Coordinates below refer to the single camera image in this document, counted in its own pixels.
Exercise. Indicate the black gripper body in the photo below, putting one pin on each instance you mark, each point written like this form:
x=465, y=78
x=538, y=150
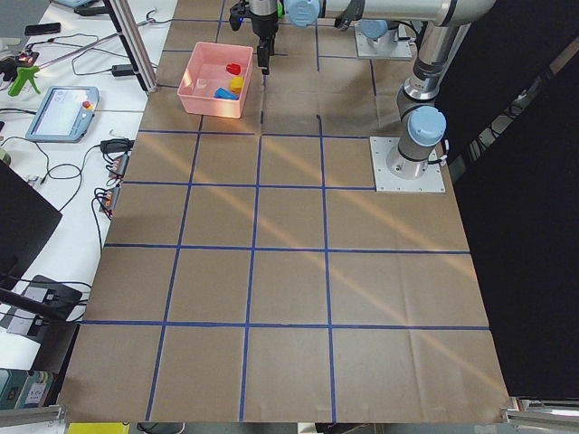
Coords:
x=264, y=27

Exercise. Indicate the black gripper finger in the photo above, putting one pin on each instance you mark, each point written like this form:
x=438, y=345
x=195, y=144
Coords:
x=262, y=55
x=267, y=52

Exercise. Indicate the red toy block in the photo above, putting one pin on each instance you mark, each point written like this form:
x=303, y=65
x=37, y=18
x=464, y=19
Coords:
x=233, y=68

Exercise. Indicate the yellow toy block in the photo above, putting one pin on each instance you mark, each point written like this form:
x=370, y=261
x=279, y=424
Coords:
x=236, y=84

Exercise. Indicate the blue toy block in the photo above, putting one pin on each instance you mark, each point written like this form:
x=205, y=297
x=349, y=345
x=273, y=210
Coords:
x=222, y=93

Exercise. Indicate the pink plastic box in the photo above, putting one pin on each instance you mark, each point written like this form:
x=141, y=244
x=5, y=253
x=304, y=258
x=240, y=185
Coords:
x=206, y=71

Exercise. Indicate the black power adapter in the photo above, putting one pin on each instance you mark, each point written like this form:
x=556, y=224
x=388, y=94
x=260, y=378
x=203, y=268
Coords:
x=122, y=70

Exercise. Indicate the teach pendant tablet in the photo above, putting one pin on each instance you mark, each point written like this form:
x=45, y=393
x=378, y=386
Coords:
x=64, y=115

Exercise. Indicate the black phone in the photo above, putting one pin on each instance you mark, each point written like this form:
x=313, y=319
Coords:
x=42, y=29

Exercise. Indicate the green clamp tool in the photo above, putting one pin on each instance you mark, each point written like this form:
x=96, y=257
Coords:
x=24, y=75

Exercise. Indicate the black monitor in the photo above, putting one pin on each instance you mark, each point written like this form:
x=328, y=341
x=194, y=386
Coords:
x=27, y=223

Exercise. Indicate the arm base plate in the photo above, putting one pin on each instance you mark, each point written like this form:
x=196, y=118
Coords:
x=400, y=54
x=395, y=174

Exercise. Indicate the aluminium frame post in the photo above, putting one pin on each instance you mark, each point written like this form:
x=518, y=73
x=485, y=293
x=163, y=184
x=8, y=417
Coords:
x=127, y=30

